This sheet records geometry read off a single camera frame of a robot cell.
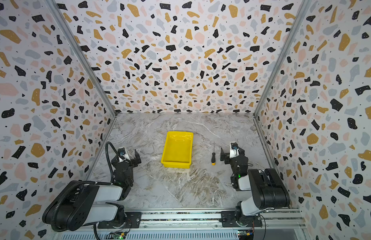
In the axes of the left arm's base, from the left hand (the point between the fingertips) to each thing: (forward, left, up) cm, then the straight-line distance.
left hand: (126, 150), depth 85 cm
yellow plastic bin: (+4, -28, -9) cm, 30 cm away
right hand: (+4, -60, -1) cm, 60 cm away
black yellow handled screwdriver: (+1, -52, -12) cm, 53 cm away
